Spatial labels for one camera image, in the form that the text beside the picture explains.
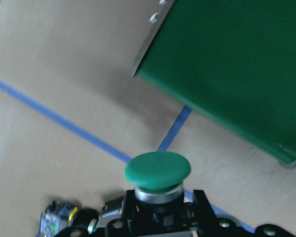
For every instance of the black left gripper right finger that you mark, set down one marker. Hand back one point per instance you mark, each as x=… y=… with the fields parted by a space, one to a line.
x=207 y=222

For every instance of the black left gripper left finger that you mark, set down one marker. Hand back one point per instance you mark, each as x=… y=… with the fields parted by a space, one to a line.
x=121 y=215

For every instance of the green push button moved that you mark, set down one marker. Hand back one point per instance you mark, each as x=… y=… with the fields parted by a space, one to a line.
x=158 y=179

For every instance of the green push button on table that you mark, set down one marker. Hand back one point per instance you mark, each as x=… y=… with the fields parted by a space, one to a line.
x=61 y=214

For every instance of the green conveyor belt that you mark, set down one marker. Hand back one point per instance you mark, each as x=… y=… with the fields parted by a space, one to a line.
x=233 y=61

